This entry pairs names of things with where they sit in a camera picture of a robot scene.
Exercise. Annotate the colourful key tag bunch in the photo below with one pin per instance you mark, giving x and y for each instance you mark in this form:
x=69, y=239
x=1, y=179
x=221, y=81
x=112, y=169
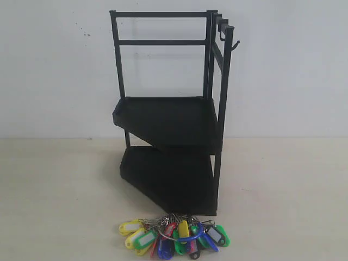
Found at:
x=173, y=234

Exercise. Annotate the black two-tier metal rack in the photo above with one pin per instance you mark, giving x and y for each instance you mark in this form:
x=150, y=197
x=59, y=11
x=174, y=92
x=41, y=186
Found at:
x=174, y=144

